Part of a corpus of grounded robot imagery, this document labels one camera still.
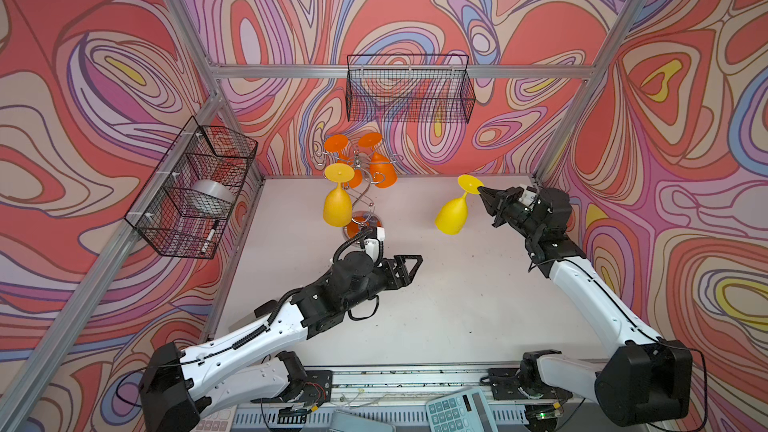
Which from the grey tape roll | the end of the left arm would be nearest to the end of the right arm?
the end of the left arm

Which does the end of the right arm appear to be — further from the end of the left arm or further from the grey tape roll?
the grey tape roll

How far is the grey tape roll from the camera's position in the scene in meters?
0.71
